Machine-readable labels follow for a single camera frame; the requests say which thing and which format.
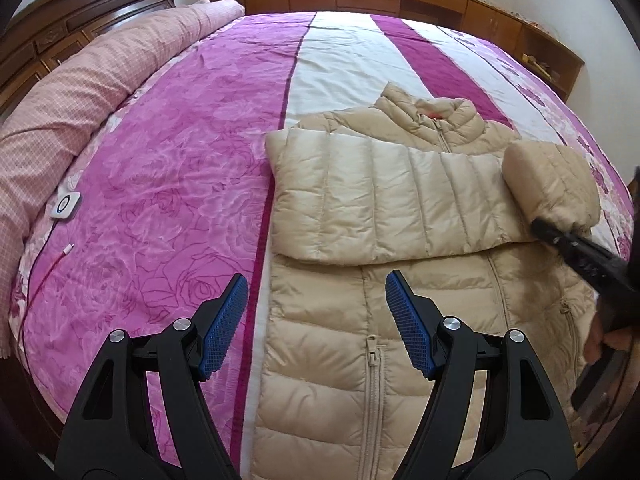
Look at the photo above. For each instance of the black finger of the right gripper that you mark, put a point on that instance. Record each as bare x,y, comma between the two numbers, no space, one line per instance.
580,252

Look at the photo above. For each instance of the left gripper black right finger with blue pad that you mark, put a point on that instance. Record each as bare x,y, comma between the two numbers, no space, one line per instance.
492,412

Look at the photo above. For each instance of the beige puffer down jacket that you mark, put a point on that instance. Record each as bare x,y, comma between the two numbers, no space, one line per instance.
434,190

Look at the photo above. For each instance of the white square controller device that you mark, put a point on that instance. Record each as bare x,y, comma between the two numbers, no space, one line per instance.
66,206

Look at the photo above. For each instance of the magenta white floral bedspread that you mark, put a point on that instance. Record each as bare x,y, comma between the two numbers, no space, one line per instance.
177,189

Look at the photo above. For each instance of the pink checkered rolled quilt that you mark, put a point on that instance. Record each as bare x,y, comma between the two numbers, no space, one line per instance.
55,121

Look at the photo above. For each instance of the brown wooden cabinet row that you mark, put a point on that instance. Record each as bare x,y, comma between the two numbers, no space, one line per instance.
540,53

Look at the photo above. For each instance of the dark wooden headboard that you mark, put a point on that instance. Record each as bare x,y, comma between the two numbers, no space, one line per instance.
48,32

